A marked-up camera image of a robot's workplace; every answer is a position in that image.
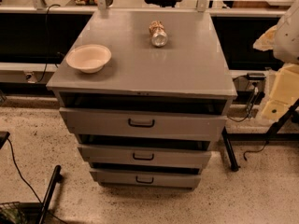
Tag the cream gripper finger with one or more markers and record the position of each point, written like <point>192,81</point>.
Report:
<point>266,40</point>
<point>284,93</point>

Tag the grey top drawer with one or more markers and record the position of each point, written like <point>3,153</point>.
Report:
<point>143,124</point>

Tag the grey drawer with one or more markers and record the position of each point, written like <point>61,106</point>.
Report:
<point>145,156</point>
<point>143,124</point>
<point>124,177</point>

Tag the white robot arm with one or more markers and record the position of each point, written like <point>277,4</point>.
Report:
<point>283,40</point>

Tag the grey drawer cabinet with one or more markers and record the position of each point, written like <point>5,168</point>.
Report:
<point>188,75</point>

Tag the grey bottom drawer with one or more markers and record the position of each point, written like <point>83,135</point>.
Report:
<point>124,177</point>

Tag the grey middle drawer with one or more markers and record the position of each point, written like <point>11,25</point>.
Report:
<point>145,156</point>

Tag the black power adapter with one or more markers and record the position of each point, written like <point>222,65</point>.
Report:
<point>255,76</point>

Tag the black stand leg right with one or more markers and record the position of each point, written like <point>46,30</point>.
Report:
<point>271,135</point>

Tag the black stand leg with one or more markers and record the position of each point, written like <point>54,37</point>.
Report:
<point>55,179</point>
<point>271,135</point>

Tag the crushed metal can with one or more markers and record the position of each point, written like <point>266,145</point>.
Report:
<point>158,34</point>

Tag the white paper bowl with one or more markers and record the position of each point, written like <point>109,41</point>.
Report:
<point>88,58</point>

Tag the black stand leg left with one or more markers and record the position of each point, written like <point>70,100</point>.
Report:
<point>55,179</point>

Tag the black wire basket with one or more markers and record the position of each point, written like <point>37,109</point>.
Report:
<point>11,213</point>

